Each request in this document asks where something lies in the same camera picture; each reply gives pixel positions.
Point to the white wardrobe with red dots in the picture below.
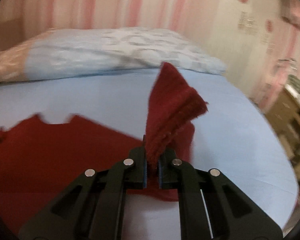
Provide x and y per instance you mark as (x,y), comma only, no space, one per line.
(250,36)

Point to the blue and tan patterned pillow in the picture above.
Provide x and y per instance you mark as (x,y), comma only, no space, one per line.
(65,53)

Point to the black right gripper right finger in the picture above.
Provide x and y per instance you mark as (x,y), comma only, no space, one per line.
(211,206)

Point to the dark red knit sweater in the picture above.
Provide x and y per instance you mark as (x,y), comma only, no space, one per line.
(38,159)

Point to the brown wooden side furniture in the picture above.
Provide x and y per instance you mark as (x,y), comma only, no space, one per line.
(284,117)

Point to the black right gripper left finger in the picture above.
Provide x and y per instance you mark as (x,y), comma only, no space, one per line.
(92,206)

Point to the light blue bed sheet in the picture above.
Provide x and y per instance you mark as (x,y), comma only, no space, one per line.
(233,136)

